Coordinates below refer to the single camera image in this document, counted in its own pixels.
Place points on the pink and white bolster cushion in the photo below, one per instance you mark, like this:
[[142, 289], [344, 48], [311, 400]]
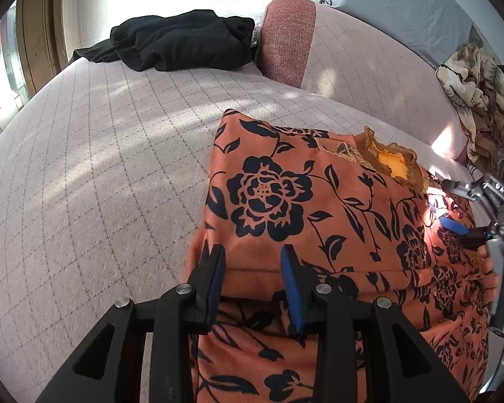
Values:
[[285, 37]]

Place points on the person's right hand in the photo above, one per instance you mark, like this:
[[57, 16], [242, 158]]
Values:
[[489, 277]]

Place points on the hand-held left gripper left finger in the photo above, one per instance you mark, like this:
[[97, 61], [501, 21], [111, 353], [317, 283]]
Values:
[[216, 285]]

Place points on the orange black floral garment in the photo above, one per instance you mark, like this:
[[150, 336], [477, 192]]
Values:
[[319, 201]]

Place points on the grey blanket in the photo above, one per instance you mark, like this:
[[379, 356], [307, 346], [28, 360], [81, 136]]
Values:
[[395, 8]]

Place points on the pink quilted bed cover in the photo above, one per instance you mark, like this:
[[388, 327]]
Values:
[[88, 176]]

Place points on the beige floral cloth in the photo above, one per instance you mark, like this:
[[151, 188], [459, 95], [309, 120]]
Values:
[[466, 79]]

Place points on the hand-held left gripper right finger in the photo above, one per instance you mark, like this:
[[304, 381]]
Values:
[[291, 291]]

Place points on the wooden window frame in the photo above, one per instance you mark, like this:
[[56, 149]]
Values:
[[38, 42]]

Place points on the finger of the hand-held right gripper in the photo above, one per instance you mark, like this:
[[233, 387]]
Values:
[[460, 188], [452, 224]]

